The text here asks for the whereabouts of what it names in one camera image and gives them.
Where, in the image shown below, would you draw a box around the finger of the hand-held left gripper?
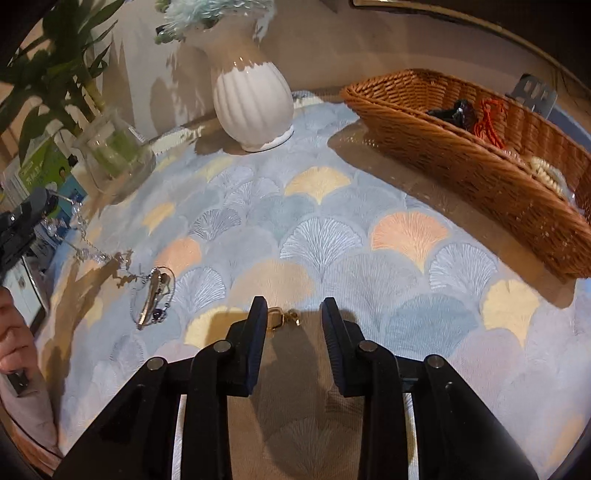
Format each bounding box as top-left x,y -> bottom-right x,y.
17,187 -> 49,222
0,211 -> 38,278

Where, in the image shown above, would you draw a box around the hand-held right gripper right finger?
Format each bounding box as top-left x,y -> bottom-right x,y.
321,297 -> 540,480

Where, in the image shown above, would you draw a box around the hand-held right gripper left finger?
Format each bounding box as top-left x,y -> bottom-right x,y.
54,296 -> 269,480

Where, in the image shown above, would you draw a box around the small gold earring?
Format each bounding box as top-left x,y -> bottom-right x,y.
265,306 -> 302,331

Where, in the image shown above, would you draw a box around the brown wicker basket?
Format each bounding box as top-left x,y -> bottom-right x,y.
340,68 -> 591,282

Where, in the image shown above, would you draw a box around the black wristwatch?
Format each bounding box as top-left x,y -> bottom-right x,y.
426,99 -> 477,131

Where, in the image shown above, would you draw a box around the white pearl bracelet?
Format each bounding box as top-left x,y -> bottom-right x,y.
499,147 -> 533,164

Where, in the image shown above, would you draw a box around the red cord bracelet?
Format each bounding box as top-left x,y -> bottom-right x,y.
473,98 -> 508,149

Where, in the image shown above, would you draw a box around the cream beaded bracelet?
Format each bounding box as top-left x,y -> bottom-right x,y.
527,156 -> 573,200

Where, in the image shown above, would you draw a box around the person's left forearm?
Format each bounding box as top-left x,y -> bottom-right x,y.
0,371 -> 63,462

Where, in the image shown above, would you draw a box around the person's left hand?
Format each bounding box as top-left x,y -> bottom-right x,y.
0,285 -> 36,374

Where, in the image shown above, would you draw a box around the clear glass vase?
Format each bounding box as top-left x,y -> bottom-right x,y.
71,108 -> 158,205

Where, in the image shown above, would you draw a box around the fan-patterned tablecloth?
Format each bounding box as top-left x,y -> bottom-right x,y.
34,90 -> 591,480

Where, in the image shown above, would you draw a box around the green bamboo plant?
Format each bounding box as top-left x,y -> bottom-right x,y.
0,0 -> 126,155

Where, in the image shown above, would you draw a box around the white ribbed vase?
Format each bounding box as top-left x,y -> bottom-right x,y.
189,17 -> 295,153

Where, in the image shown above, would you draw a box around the pale blue artificial flowers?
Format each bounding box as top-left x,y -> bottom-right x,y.
154,0 -> 279,45

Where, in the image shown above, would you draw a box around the grey metal bracket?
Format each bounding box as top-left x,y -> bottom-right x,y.
505,73 -> 559,119

